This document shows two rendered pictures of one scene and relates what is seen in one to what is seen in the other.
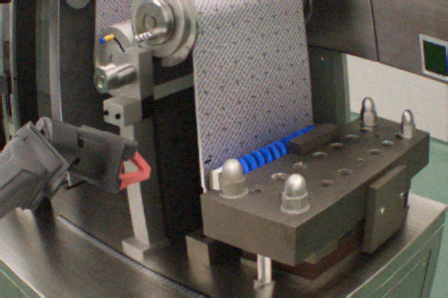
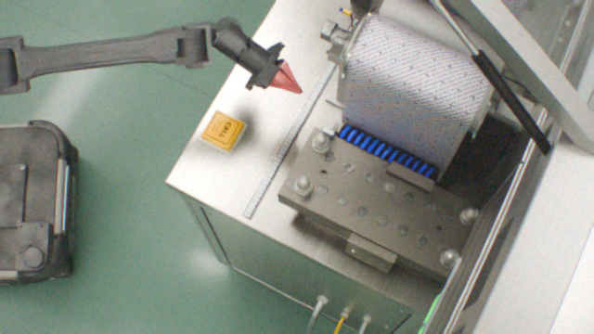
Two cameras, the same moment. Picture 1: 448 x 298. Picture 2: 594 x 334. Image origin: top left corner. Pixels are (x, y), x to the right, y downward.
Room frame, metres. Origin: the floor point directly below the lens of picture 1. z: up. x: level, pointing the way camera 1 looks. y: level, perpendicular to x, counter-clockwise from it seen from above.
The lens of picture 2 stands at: (0.73, -0.50, 2.44)
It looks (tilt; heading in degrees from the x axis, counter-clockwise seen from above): 72 degrees down; 75
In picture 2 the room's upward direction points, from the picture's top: 3 degrees counter-clockwise
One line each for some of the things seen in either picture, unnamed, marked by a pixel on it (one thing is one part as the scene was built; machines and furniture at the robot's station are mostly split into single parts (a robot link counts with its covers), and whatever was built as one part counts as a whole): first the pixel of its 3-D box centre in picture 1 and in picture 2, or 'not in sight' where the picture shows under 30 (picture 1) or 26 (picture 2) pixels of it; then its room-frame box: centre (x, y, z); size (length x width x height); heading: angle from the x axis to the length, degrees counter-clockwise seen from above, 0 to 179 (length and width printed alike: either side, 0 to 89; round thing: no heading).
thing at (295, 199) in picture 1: (295, 191); (303, 184); (0.86, -0.08, 1.05); 0.04 x 0.04 x 0.04
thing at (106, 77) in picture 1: (105, 78); (329, 31); (0.99, 0.16, 1.18); 0.04 x 0.02 x 0.04; 44
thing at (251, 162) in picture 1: (273, 155); (389, 153); (1.04, -0.07, 1.03); 0.21 x 0.04 x 0.03; 134
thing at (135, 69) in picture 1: (131, 154); (343, 67); (1.02, 0.13, 1.05); 0.06 x 0.05 x 0.31; 134
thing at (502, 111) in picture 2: not in sight; (514, 109); (1.23, -0.14, 1.28); 0.06 x 0.05 x 0.02; 134
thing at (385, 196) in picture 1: (387, 208); (369, 254); (0.95, -0.24, 0.96); 0.10 x 0.03 x 0.11; 134
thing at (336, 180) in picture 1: (340, 177); (384, 207); (1.00, -0.17, 1.00); 0.40 x 0.16 x 0.06; 134
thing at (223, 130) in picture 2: not in sight; (223, 130); (0.74, 0.13, 0.91); 0.07 x 0.07 x 0.02; 44
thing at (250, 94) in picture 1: (259, 97); (398, 130); (1.06, -0.05, 1.11); 0.23 x 0.01 x 0.18; 134
